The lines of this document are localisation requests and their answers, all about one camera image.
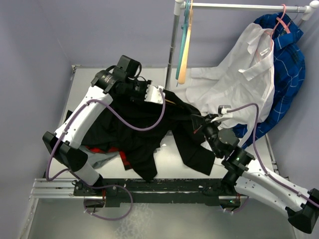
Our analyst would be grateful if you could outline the red black plaid shirt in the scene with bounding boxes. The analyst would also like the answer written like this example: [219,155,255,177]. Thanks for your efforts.
[86,146,132,170]

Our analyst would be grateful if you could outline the grey shirt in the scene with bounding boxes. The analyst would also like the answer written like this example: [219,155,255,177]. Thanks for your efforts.
[80,146,118,169]

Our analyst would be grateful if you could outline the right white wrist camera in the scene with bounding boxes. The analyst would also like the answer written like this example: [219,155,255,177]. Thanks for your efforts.
[210,105,233,122]

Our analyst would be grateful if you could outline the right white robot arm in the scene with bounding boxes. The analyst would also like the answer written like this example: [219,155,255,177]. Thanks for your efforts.
[191,115,319,234]

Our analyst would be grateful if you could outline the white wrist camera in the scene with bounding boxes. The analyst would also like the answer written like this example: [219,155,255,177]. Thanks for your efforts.
[210,105,233,122]
[144,85,165,105]

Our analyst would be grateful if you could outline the blue plaid shirt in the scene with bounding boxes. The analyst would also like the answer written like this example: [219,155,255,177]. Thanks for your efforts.
[233,12,307,149]

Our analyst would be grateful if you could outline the yellow plastic hanger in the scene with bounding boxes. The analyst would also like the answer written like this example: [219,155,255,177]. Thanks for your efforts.
[165,100,182,108]

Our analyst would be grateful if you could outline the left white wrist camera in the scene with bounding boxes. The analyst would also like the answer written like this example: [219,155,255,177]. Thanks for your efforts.
[144,85,165,105]

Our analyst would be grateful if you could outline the beige wooden hanger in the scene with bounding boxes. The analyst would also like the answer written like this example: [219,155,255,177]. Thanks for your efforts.
[178,1,195,85]

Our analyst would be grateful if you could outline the teal plastic hanger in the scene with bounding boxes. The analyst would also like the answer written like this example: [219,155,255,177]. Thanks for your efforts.
[175,0,193,87]

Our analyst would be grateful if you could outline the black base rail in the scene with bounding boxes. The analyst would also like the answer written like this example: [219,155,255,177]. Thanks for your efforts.
[72,179,246,210]

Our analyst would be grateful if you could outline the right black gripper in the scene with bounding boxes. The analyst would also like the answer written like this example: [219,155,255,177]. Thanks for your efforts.
[190,114,221,157]

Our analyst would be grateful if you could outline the white shirt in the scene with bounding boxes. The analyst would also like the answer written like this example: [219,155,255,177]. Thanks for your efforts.
[185,23,275,148]

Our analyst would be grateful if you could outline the pink hanger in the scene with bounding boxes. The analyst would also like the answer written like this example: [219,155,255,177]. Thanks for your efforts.
[255,4,291,62]

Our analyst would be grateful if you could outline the metal clothes rack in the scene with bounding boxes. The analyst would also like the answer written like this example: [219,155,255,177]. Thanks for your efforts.
[164,0,319,89]

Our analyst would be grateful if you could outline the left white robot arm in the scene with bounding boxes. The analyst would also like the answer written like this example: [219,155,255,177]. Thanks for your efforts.
[42,55,149,195]

